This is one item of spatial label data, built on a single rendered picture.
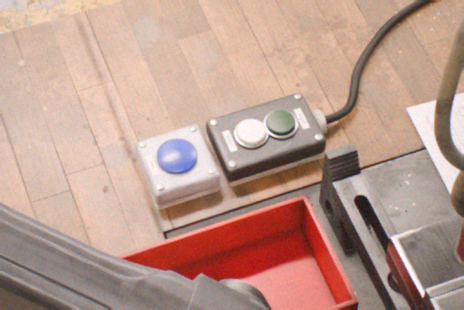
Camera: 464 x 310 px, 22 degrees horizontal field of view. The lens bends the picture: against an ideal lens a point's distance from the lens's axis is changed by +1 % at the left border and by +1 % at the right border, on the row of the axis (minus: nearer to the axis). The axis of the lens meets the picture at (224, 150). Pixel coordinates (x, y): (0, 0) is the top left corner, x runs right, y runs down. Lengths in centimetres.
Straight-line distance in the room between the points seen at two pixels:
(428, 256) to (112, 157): 43
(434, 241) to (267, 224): 27
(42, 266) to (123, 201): 51
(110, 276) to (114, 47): 63
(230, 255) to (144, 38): 29
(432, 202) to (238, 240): 20
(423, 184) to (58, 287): 60
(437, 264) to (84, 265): 30
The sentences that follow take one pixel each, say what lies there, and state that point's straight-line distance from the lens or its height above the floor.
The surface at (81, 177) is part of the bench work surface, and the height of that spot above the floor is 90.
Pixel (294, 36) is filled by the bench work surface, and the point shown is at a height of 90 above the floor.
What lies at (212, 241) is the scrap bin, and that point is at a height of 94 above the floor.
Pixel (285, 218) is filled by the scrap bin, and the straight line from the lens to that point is 113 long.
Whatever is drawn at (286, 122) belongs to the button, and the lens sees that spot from 119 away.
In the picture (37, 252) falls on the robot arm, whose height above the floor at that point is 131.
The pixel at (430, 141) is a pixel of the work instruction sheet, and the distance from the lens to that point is 123.
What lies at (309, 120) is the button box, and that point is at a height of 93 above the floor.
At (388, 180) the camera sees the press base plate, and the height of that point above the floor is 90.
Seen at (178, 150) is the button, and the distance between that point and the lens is 117.
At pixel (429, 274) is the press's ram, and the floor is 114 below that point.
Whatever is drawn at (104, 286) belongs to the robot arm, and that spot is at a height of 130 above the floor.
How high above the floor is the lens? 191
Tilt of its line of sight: 56 degrees down
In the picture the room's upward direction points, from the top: straight up
